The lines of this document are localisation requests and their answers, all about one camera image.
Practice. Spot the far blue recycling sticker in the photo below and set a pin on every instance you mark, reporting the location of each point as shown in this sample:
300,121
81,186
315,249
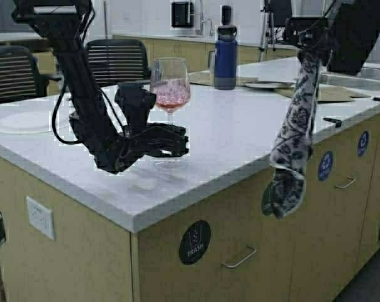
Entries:
363,143

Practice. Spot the blue insulated water bottle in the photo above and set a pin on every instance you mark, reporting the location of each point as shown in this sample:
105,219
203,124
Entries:
225,72

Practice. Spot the white island side outlet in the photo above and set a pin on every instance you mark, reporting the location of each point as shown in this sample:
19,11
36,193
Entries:
40,217

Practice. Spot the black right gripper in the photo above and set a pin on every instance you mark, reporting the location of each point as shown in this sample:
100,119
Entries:
317,43

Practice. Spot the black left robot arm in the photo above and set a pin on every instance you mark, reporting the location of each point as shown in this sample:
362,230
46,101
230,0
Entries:
62,23

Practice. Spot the black wall soap dispenser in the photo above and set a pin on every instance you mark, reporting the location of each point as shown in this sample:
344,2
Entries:
226,15

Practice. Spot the near blue recycling sticker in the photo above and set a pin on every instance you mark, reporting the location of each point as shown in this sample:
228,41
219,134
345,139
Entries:
325,166

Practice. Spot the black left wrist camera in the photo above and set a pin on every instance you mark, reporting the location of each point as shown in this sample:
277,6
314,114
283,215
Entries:
135,102

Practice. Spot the right black mesh chair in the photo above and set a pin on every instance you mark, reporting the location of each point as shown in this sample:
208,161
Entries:
114,61

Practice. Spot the white plate on island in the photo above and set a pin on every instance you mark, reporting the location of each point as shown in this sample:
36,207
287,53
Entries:
26,123

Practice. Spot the near black counter clip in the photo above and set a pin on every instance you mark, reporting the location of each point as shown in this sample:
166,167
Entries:
336,122

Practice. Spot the island stainless double sink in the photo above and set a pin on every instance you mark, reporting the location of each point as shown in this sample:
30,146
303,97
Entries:
368,79

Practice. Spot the trash drawer metal handle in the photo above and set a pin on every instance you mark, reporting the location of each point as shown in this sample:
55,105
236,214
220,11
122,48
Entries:
238,259

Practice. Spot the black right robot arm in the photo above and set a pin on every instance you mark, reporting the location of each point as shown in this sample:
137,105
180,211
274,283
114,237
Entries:
344,36

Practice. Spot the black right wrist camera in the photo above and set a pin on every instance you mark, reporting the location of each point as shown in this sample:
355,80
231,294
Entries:
296,24

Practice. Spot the chrome spring kitchen faucet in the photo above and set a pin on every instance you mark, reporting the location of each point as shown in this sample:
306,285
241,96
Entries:
203,21

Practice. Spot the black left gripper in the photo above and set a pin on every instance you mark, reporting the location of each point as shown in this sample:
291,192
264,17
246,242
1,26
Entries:
115,152

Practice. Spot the blue recycling sticker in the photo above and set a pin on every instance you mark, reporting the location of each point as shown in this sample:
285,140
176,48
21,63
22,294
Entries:
325,166
363,143

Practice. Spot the black trash sticker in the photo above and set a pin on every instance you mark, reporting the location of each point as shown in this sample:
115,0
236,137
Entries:
195,242

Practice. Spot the black paper towel dispenser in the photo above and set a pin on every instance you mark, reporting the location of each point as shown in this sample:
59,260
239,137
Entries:
182,14

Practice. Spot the black mesh chair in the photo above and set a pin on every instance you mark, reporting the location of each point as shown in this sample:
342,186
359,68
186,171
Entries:
20,78
114,61

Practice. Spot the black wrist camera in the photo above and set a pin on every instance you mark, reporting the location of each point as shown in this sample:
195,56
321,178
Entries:
296,24
135,102

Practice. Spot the grey floral patterned cloth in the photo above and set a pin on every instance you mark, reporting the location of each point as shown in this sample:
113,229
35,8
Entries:
293,146

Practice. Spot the left black mesh chair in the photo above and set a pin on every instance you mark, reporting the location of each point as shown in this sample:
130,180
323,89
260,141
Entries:
20,78

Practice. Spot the wine glass with red liquid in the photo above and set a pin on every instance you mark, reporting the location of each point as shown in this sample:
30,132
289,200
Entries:
170,83

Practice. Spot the tan placemat behind bottle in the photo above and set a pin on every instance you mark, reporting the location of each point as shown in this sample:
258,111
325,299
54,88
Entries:
205,78

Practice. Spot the recycling drawer metal handle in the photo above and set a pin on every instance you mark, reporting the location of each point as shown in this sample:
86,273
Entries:
346,184

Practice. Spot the grey plate on placemat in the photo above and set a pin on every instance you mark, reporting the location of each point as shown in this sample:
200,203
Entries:
268,85

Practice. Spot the black camera tripod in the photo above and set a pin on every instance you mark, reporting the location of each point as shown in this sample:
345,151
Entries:
274,16

